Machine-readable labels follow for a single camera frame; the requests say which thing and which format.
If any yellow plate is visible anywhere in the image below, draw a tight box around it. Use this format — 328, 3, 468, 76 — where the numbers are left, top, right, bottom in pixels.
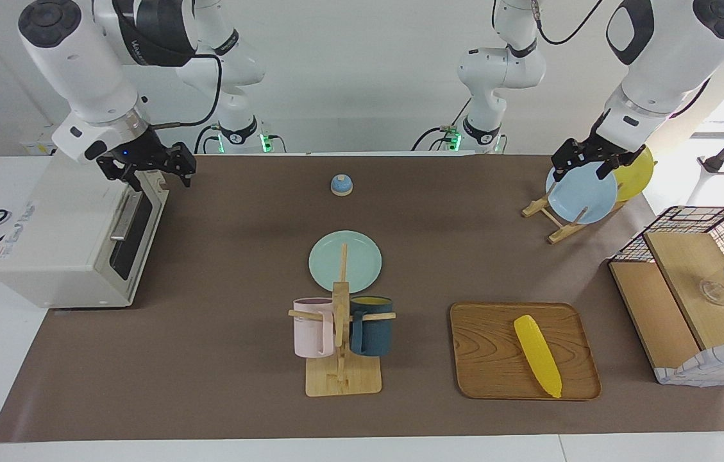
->
612, 146, 655, 203

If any mint green plate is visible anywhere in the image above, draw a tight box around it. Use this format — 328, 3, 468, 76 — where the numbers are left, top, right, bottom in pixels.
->
308, 230, 383, 294

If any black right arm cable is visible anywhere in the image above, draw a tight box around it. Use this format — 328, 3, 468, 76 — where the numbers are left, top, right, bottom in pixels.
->
147, 53, 224, 129

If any white power box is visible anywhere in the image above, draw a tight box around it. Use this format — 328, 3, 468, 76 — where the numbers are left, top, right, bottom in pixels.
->
21, 124, 74, 157

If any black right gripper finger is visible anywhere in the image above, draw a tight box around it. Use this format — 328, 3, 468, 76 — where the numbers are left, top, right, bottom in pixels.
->
119, 166, 146, 192
169, 145, 196, 188

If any pink mug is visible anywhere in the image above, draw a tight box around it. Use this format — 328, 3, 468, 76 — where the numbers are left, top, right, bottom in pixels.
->
292, 297, 337, 359

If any white toaster oven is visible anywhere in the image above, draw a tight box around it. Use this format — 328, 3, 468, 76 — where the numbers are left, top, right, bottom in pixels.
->
0, 151, 170, 309

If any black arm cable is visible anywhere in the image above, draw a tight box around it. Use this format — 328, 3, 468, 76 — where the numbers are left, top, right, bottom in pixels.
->
147, 53, 224, 129
530, 0, 601, 46

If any light blue plate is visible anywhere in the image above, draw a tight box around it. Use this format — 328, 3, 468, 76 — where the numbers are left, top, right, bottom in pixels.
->
546, 160, 619, 225

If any wire basket with cloth liner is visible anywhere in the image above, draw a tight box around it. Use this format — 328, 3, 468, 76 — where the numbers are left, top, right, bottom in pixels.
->
609, 205, 724, 387

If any wooden mug rack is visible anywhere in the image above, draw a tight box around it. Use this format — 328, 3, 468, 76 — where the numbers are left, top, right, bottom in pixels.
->
289, 243, 396, 397

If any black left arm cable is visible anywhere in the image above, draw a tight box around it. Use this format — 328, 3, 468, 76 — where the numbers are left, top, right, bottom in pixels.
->
530, 0, 601, 46

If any wooden serving tray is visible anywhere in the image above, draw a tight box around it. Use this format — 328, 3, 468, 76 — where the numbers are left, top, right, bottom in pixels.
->
450, 302, 602, 402

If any wooden plate rack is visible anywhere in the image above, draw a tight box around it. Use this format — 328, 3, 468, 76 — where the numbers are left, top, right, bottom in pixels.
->
522, 183, 632, 244

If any wooden step shelf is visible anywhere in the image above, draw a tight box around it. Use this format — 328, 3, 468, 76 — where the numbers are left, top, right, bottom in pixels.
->
610, 231, 724, 370

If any yellow corn cob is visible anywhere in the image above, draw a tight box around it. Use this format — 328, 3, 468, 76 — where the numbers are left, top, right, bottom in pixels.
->
514, 314, 563, 398

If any brown table mat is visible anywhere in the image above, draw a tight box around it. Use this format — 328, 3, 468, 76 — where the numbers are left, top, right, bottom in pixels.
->
0, 154, 724, 443

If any small clear glass dish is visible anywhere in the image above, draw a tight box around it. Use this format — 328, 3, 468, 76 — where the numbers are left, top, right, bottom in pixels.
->
698, 277, 724, 305

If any dark teal mug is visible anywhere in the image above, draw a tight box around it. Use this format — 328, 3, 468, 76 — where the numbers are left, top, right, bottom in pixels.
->
349, 296, 394, 357

